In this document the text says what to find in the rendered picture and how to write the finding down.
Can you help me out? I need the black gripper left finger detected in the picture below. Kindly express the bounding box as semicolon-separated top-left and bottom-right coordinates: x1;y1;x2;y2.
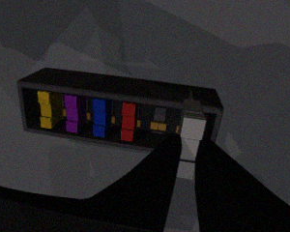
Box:
0;132;181;232

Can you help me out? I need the black fuse block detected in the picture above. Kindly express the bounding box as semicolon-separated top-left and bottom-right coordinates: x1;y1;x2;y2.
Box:
16;69;223;152

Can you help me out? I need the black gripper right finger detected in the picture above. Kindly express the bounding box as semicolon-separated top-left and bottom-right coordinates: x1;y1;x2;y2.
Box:
195;138;290;232

